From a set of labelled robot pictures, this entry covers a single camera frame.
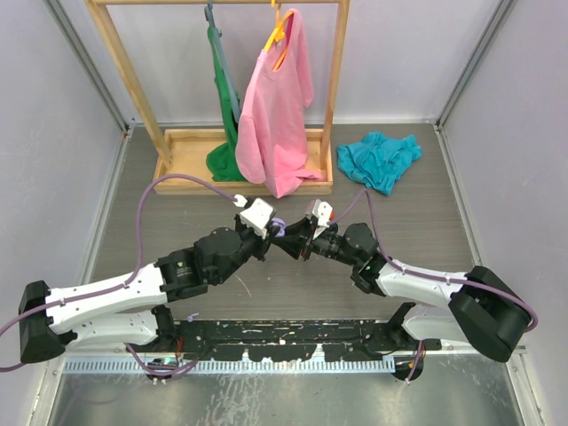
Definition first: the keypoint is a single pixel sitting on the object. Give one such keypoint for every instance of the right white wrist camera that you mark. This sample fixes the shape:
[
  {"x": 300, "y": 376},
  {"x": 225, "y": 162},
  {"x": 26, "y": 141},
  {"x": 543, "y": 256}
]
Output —
[{"x": 320, "y": 212}]

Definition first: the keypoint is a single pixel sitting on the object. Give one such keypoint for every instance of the wooden clothes rack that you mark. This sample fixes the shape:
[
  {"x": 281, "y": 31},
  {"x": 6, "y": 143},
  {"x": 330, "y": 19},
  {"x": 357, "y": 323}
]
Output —
[{"x": 185, "y": 150}]

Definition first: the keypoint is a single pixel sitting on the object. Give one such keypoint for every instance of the pink shirt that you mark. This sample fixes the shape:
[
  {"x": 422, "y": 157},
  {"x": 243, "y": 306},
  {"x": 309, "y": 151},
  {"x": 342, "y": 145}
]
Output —
[{"x": 272, "y": 147}]

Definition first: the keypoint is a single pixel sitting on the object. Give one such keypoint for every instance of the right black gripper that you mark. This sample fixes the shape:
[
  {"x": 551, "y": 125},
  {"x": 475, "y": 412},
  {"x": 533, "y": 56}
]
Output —
[{"x": 295, "y": 240}]

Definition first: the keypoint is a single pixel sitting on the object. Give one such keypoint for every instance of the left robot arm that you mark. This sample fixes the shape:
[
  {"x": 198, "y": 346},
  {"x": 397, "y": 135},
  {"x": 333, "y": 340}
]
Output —
[{"x": 130, "y": 308}]

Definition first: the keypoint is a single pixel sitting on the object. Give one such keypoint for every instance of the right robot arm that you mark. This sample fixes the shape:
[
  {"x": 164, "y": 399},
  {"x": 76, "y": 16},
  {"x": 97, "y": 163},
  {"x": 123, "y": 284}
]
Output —
[{"x": 474, "y": 307}]

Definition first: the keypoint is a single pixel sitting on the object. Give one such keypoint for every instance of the yellow orange hanger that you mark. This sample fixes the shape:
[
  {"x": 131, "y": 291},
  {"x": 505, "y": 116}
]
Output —
[{"x": 279, "y": 37}]

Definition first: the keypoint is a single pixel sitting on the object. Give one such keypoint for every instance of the teal crumpled shirt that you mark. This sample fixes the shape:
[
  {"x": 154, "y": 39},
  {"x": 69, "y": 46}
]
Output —
[{"x": 378, "y": 162}]

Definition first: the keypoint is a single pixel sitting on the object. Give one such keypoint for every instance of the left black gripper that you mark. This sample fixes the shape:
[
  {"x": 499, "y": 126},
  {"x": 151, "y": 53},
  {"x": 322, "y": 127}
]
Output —
[{"x": 263, "y": 243}]

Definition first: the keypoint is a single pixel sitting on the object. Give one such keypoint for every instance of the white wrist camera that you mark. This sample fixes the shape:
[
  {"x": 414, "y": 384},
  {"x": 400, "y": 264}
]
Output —
[
  {"x": 320, "y": 212},
  {"x": 258, "y": 216}
]

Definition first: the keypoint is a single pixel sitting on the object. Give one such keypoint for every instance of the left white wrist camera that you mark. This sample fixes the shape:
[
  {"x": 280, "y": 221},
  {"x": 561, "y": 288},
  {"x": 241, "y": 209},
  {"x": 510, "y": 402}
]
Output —
[{"x": 258, "y": 216}]

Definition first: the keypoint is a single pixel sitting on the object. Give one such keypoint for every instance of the green shirt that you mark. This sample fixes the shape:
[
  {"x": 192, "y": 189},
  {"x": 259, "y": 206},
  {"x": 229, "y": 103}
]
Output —
[{"x": 221, "y": 161}]

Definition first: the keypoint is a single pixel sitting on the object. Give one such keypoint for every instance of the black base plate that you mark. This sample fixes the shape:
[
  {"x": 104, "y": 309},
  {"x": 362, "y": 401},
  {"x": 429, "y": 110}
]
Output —
[{"x": 284, "y": 340}]

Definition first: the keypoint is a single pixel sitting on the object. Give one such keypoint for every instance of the grey blue hanger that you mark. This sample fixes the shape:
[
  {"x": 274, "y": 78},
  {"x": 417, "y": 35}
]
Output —
[{"x": 234, "y": 98}]

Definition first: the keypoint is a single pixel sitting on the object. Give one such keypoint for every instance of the grey slotted cable duct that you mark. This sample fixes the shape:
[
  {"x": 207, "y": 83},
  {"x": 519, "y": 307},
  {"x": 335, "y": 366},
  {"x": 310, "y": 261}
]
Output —
[{"x": 317, "y": 365}]

